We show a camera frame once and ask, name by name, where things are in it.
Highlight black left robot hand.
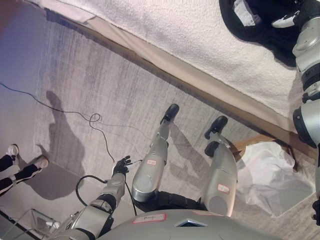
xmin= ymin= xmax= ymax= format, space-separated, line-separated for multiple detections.
xmin=112 ymin=155 xmax=133 ymax=176

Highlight thick black wrist cable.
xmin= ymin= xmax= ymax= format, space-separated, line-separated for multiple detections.
xmin=75 ymin=174 xmax=138 ymax=216

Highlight silver left robot leg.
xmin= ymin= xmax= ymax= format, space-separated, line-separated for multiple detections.
xmin=130 ymin=103 xmax=181 ymax=204

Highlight person leg black trousers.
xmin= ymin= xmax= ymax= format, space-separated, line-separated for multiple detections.
xmin=0 ymin=163 xmax=42 ymax=196
xmin=0 ymin=154 xmax=15 ymax=174

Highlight black garment with white label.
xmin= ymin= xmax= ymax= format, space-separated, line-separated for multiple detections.
xmin=218 ymin=0 xmax=305 ymax=69

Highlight clear acrylic stand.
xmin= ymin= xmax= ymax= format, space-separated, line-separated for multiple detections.
xmin=0 ymin=208 xmax=76 ymax=240

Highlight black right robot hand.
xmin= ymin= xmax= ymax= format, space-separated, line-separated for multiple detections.
xmin=271 ymin=0 xmax=320 ymax=29

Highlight white sneaker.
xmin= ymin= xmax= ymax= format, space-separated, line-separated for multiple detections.
xmin=34 ymin=155 xmax=50 ymax=171
xmin=6 ymin=143 xmax=20 ymax=164

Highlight tan laundry basket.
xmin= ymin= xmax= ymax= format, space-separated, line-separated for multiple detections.
xmin=232 ymin=134 xmax=300 ymax=174

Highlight grey rug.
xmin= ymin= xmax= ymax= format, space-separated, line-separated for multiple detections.
xmin=31 ymin=16 xmax=320 ymax=240

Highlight beige under sheet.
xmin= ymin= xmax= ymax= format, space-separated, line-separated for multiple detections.
xmin=86 ymin=16 xmax=299 ymax=134

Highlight silver robot torso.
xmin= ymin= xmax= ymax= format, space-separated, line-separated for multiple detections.
xmin=96 ymin=190 xmax=291 ymax=240

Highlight silver robot leg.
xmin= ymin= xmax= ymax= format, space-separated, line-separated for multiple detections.
xmin=130 ymin=103 xmax=181 ymax=204
xmin=201 ymin=115 xmax=239 ymax=218

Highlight white fluffy blanket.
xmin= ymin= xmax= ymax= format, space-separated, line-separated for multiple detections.
xmin=26 ymin=0 xmax=320 ymax=119

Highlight thin black floor cable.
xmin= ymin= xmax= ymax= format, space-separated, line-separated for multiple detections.
xmin=0 ymin=82 xmax=144 ymax=165

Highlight silver right robot leg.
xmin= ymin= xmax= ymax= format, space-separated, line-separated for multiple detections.
xmin=201 ymin=115 xmax=239 ymax=218

